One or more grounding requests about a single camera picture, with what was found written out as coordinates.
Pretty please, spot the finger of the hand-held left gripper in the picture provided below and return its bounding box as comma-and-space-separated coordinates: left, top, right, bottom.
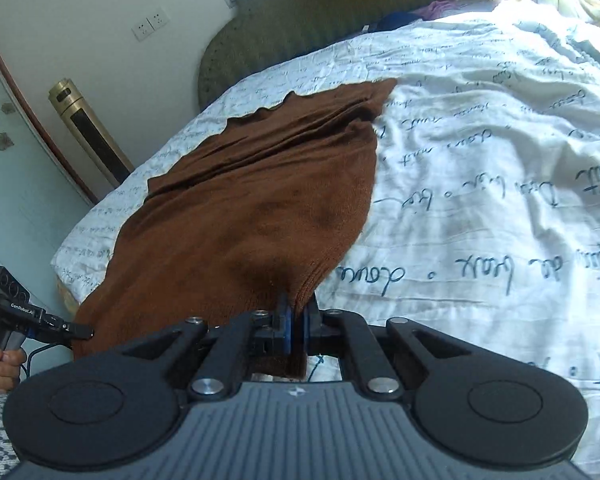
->
60, 322, 95, 342

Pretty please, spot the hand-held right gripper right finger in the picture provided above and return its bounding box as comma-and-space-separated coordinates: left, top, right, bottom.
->
302, 300, 475, 396

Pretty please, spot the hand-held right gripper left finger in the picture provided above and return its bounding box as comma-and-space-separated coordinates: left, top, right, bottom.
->
122, 292, 293, 401

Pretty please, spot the brown knitted garment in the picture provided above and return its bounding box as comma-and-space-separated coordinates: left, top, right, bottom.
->
72, 78, 398, 378

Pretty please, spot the gold tower fan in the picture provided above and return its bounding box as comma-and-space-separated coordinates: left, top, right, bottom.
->
48, 78, 135, 188

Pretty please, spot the white printed blanket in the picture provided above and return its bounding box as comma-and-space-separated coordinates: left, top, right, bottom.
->
50, 0, 600, 480

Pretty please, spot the green padded headboard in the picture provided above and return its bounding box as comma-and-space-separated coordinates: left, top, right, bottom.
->
197, 0, 488, 113

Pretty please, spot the blue cloth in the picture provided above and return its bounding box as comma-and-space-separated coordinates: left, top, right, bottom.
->
377, 10, 422, 34

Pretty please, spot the purple cloth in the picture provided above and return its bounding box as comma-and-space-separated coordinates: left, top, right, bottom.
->
415, 0, 462, 22

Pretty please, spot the black cable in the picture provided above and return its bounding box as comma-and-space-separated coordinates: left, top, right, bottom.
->
20, 341, 76, 381

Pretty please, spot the white wall socket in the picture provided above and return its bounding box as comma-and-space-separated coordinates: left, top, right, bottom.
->
132, 8, 171, 41

